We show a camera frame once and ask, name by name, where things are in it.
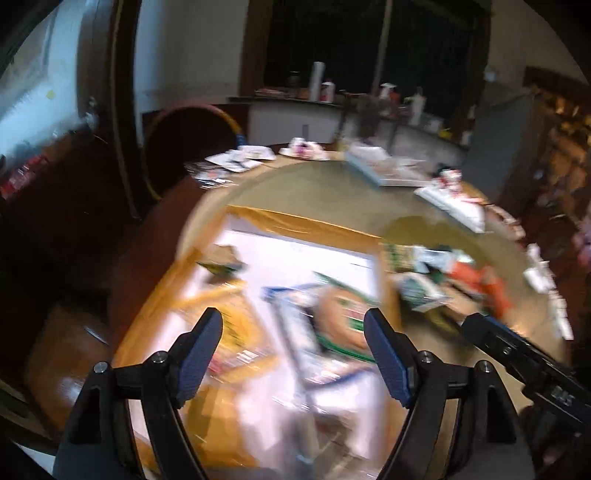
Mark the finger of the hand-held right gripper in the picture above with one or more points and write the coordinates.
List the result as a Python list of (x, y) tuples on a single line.
[(501, 341)]

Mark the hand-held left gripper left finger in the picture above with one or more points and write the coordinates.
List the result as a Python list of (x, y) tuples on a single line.
[(196, 360)]

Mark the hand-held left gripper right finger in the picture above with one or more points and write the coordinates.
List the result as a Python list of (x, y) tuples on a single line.
[(390, 360)]

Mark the small green snack packet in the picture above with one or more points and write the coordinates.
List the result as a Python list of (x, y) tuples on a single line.
[(401, 256)]

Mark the gold cardboard box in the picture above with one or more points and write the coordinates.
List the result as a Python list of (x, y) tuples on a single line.
[(295, 226)]

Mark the brown green-trimmed snack packet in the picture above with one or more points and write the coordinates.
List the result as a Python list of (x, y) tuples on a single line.
[(344, 318)]

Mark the dark green gold packet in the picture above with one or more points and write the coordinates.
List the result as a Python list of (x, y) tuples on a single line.
[(221, 262)]

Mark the brown wooden armchair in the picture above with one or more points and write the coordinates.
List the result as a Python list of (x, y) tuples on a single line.
[(60, 360)]

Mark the white tray with dessert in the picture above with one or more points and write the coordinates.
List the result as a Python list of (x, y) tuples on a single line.
[(455, 205)]

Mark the clear plastic wrapper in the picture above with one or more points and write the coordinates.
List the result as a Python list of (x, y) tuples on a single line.
[(210, 175)]

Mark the white rectangular tray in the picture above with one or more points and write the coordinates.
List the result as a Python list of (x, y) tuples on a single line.
[(388, 173)]

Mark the grey refrigerator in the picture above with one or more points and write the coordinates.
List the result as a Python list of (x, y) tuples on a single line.
[(498, 143)]

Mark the white snack wrapper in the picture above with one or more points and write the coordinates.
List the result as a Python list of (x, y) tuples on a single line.
[(240, 159)]

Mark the wooden display shelf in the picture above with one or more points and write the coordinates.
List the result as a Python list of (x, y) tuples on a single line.
[(563, 138)]

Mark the dark wooden sideboard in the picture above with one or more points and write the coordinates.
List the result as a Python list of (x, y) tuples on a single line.
[(55, 198)]

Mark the dark wooden chair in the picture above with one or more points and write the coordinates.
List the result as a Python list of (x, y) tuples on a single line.
[(184, 143)]

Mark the plate with dessert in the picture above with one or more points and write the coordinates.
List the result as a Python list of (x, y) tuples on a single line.
[(304, 150)]

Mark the white tumbler with straw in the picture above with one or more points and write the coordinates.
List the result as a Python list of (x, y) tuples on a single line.
[(418, 108)]

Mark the slim wooden chair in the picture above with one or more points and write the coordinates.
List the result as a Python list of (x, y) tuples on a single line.
[(364, 110)]

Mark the white spray bottle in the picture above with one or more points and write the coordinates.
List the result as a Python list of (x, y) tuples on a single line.
[(388, 93)]

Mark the white bottle red label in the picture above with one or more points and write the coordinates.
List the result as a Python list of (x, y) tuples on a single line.
[(328, 91)]

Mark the paper towel roll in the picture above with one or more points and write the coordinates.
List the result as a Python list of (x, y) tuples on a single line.
[(316, 81)]

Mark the glass jar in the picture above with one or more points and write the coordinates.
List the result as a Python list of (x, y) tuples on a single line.
[(293, 79)]

